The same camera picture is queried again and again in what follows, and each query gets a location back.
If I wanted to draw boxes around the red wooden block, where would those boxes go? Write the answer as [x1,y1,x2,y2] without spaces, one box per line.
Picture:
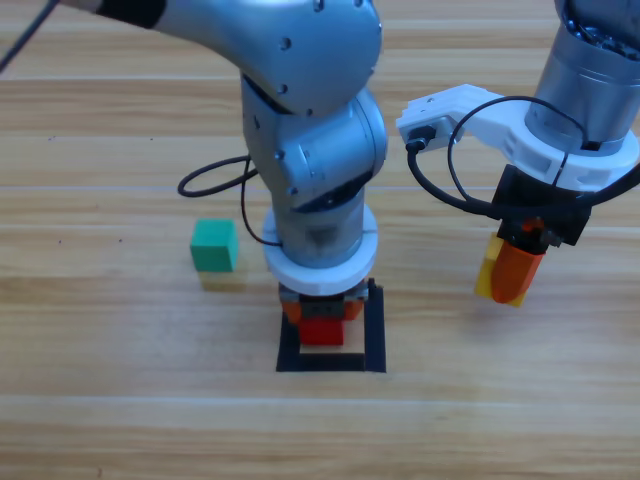
[298,319,347,347]

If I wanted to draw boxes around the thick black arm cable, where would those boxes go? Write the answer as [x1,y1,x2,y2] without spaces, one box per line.
[405,125,640,221]
[177,155,261,199]

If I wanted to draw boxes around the black tape square outline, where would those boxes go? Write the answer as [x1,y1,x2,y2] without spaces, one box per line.
[275,278,388,375]

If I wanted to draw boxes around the yellow wooden block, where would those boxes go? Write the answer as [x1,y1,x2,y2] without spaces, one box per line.
[474,232,529,307]

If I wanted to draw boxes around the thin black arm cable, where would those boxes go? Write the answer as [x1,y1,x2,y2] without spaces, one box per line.
[240,169,284,248]
[447,94,586,207]

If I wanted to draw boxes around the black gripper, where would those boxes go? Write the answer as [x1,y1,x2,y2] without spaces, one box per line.
[492,164,592,306]
[279,282,370,325]

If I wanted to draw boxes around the green wooden block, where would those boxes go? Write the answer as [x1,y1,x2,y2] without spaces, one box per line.
[189,218,238,274]

